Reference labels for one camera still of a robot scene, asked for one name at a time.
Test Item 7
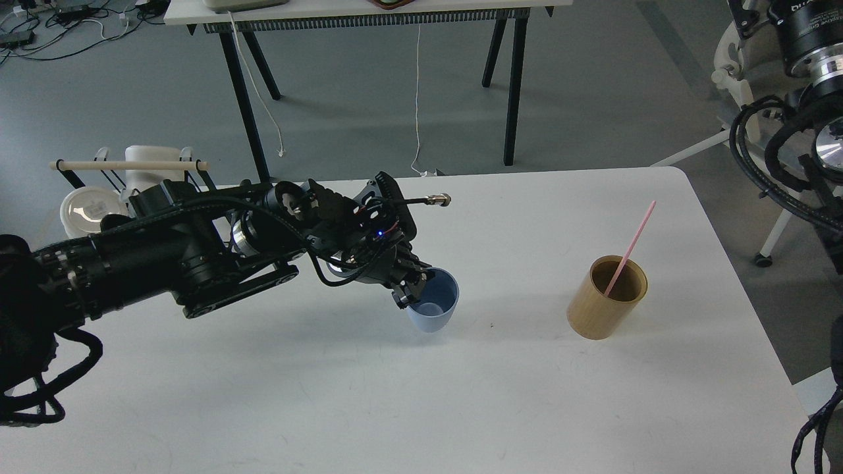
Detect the white background table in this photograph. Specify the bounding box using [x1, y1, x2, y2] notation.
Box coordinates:
[163, 1, 566, 182]

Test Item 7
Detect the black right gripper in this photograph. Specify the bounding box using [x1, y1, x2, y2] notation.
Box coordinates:
[728, 1, 842, 77]

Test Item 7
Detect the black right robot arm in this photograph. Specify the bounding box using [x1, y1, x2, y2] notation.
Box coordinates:
[728, 1, 842, 272]

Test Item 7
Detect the blue plastic cup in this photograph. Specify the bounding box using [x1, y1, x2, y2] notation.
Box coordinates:
[406, 267, 460, 333]

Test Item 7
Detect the white round lid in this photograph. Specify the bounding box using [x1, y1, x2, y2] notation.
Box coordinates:
[59, 186, 128, 239]

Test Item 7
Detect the wooden dowel rod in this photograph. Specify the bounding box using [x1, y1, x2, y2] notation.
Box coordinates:
[48, 160, 209, 171]

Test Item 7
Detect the white plastic container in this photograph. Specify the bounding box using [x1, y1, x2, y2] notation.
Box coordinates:
[124, 145, 182, 198]

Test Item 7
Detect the beige device on table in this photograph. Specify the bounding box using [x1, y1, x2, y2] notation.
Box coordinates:
[202, 0, 289, 13]

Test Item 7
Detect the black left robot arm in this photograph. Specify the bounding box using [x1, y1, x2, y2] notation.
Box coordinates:
[1, 172, 458, 427]

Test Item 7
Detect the tan cylindrical holder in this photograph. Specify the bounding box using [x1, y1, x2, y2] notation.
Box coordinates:
[566, 255, 649, 341]

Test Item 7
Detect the black wire rack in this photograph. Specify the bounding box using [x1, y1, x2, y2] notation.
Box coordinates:
[57, 145, 215, 198]

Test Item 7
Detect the white hanging cable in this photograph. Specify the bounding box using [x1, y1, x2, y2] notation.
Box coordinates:
[410, 23, 439, 178]
[227, 10, 287, 159]

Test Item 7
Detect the white office chair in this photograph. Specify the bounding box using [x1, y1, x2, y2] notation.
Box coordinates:
[652, 20, 801, 267]

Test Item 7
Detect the floor cables bundle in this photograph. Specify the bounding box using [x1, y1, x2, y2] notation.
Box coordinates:
[0, 0, 169, 66]

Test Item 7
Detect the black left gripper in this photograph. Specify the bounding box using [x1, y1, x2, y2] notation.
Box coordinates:
[273, 172, 452, 309]

